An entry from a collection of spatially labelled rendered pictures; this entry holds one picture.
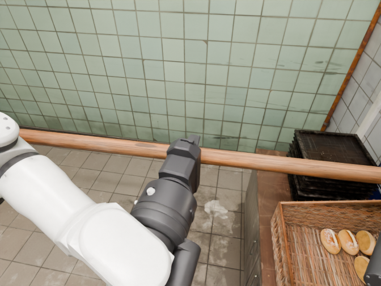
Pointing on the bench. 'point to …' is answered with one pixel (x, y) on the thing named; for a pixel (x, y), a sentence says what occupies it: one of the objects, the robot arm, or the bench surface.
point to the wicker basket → (338, 219)
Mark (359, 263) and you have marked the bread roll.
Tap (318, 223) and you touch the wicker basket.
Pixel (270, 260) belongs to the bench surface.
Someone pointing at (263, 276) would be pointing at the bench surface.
